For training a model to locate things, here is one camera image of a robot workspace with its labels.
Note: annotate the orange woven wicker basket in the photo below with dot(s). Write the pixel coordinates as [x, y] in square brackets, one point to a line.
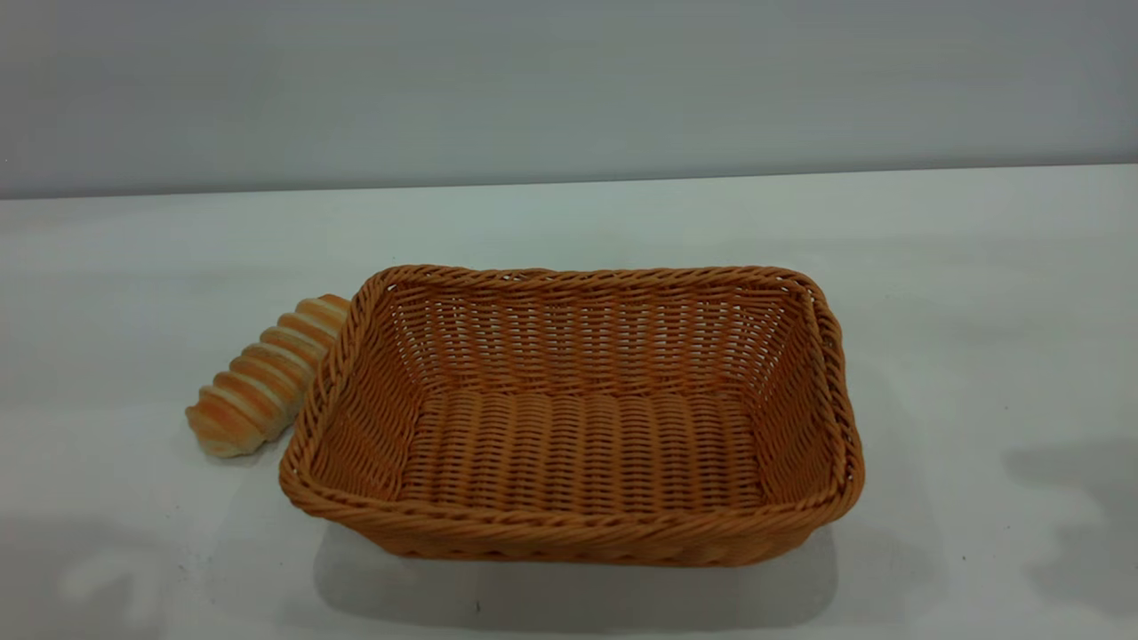
[578, 427]

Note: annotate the striped spiral bread roll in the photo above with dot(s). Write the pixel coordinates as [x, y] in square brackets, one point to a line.
[258, 382]

